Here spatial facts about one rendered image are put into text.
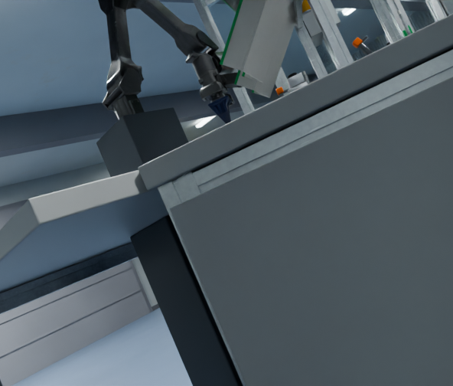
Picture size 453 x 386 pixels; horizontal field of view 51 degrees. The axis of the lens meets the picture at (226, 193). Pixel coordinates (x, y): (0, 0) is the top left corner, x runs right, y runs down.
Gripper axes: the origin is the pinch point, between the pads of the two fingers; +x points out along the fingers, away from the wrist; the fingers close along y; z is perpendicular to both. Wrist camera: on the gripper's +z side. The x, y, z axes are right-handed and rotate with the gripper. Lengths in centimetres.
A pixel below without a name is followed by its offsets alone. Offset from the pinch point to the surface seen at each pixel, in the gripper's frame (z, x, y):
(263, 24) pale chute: 17, 1, -48
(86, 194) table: -9, 22, -81
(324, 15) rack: 26, 6, -54
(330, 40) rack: 25, 10, -55
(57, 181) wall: -393, -184, 655
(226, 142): 7, 22, -76
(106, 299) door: -388, 45, 653
